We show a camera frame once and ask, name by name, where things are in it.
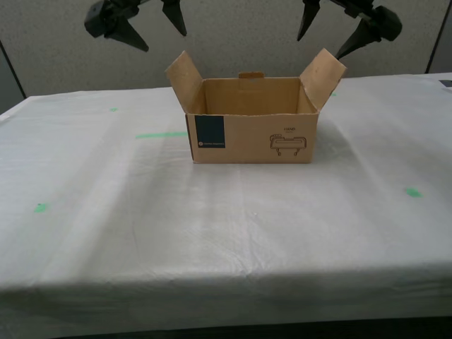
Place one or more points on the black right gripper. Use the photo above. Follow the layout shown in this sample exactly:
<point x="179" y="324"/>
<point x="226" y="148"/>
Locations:
<point x="356" y="7"/>

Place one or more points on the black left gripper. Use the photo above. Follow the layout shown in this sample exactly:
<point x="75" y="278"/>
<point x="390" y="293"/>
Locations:
<point x="127" y="5"/>

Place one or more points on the cardboard box black stripes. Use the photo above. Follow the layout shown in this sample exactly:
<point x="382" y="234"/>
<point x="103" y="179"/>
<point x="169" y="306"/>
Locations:
<point x="247" y="141"/>

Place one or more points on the faded green tape strip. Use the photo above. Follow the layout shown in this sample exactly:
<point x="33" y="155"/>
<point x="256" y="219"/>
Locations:
<point x="160" y="135"/>

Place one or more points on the white translucent table cover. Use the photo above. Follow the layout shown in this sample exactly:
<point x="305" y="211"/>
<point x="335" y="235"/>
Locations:
<point x="212" y="229"/>

